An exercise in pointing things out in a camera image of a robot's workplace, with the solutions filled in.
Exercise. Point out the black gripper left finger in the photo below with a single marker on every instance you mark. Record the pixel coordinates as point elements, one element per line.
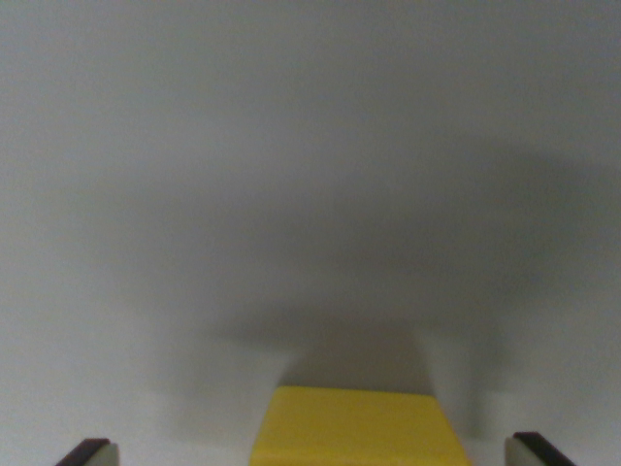
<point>92,454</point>

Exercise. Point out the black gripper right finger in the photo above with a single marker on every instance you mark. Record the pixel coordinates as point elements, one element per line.
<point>529,452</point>

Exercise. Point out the yellow cube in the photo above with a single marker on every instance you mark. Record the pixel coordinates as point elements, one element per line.
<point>356,427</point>

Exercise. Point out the grey plastic bin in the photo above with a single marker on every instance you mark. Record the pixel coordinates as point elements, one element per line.
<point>242,170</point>

